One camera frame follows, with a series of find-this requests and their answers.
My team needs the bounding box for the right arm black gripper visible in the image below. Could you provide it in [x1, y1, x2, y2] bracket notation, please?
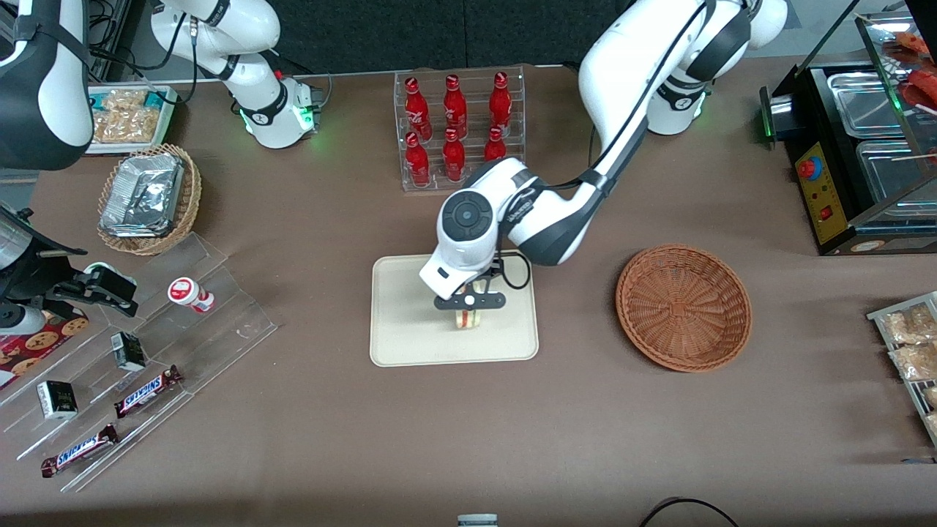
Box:
[0, 207, 140, 317]

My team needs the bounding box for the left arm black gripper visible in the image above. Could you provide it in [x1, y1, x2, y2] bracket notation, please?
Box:
[448, 265, 507, 327]

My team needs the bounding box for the cream plastic tray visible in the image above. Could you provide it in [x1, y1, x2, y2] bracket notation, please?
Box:
[370, 250, 540, 367]

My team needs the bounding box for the tan oval wicker basket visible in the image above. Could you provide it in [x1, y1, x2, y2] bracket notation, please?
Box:
[97, 143, 203, 256]

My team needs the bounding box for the white snack tray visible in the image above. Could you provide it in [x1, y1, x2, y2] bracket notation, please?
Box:
[84, 84, 179, 156]

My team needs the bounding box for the brown round wicker basket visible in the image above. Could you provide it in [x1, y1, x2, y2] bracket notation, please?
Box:
[615, 243, 753, 373]

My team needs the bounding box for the tray of packaged snacks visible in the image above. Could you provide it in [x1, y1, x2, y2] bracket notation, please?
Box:
[867, 291, 937, 447]

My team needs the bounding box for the small white bottle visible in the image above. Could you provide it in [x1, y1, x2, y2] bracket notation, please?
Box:
[83, 262, 137, 288]

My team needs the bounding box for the small black carton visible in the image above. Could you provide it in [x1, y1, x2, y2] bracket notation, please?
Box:
[37, 380, 78, 419]
[111, 332, 147, 372]

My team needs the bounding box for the red cookie box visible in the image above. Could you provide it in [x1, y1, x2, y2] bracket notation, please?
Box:
[0, 311, 90, 389]

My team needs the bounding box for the red white yogurt bottle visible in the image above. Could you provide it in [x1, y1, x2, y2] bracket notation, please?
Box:
[168, 277, 215, 314]

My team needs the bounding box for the silver foil pack stack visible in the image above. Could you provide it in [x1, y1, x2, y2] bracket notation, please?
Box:
[100, 152, 185, 239]

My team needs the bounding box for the brown Snickers bar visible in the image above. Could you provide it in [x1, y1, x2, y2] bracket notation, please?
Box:
[40, 423, 119, 478]
[113, 365, 184, 419]

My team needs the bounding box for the clear acrylic stepped display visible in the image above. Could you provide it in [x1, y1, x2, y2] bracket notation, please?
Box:
[0, 233, 279, 493]

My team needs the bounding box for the clear acrylic bottle rack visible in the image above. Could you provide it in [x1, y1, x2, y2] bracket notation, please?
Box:
[393, 64, 527, 193]

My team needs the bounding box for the clear bag of fried snacks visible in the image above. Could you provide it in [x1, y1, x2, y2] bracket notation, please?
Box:
[889, 343, 937, 381]
[92, 110, 168, 144]
[101, 88, 153, 112]
[882, 304, 937, 345]

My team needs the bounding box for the black food warmer cabinet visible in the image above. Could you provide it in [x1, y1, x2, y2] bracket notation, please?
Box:
[760, 0, 937, 257]

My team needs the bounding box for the steel warmer pan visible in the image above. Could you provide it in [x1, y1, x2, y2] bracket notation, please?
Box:
[827, 71, 908, 138]
[855, 139, 937, 204]

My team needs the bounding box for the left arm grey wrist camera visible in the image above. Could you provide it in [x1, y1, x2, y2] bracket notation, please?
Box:
[433, 291, 508, 310]

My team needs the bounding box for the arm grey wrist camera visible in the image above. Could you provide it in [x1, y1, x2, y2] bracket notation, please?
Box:
[433, 291, 508, 310]
[0, 302, 47, 337]

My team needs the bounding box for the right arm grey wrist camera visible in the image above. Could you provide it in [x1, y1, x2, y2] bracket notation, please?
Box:
[0, 302, 47, 337]

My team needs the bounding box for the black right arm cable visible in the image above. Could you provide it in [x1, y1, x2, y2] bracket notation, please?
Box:
[88, 0, 200, 103]

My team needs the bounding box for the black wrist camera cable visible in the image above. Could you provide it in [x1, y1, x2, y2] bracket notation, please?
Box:
[496, 0, 714, 291]

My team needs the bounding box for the black floor cable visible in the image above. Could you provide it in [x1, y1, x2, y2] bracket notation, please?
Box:
[638, 497, 740, 527]

